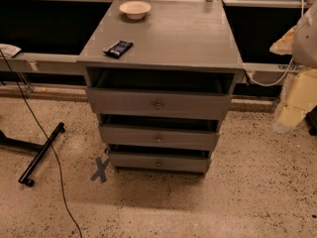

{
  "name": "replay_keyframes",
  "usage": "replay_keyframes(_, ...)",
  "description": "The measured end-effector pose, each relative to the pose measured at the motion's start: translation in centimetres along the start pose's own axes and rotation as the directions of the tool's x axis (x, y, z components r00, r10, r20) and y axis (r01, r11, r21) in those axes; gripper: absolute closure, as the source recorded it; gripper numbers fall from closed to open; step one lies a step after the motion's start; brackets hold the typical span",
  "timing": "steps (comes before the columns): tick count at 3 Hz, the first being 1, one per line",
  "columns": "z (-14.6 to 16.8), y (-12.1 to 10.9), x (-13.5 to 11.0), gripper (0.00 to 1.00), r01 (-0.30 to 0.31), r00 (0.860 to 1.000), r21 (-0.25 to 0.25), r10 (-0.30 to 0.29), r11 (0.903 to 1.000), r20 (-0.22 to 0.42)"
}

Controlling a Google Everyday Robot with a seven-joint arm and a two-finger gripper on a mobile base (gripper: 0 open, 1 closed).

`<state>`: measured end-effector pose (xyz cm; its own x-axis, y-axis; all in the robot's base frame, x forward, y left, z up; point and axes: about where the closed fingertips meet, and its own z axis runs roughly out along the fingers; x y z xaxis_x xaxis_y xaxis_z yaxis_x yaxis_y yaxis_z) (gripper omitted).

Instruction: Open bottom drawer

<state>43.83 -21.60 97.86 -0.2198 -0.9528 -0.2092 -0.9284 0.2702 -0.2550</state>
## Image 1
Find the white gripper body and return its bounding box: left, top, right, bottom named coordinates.
left=272, top=68, right=317, bottom=133

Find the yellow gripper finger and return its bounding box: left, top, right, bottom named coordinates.
left=269, top=27, right=294, bottom=56

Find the grey bottom drawer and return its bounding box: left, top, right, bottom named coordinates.
left=108, top=153, right=211, bottom=173

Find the grey drawer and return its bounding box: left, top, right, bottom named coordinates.
left=86, top=87, right=232, bottom=120
left=108, top=153, right=211, bottom=173
left=99, top=125, right=220, bottom=151

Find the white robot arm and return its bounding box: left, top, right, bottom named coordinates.
left=269, top=7, right=317, bottom=132

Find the grey drawer cabinet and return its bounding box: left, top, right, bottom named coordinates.
left=78, top=1, right=244, bottom=160

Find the grey top drawer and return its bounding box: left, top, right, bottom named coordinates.
left=86, top=87, right=232, bottom=120

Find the grey middle drawer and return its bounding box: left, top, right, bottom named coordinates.
left=99, top=125, right=220, bottom=151

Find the white ceramic bowl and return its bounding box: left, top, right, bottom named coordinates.
left=119, top=1, right=152, bottom=20

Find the blue tape cross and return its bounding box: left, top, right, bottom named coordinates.
left=91, top=158, right=109, bottom=183

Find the black metal stand base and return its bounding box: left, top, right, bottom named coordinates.
left=0, top=122, right=65, bottom=186

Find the white paper sheet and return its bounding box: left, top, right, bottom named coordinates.
left=0, top=44, right=21, bottom=58

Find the white cable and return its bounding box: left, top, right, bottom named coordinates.
left=246, top=0, right=306, bottom=87

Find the grey metal rail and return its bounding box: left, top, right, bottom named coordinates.
left=0, top=53, right=305, bottom=85

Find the black floor cable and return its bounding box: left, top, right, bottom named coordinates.
left=0, top=49, right=83, bottom=238

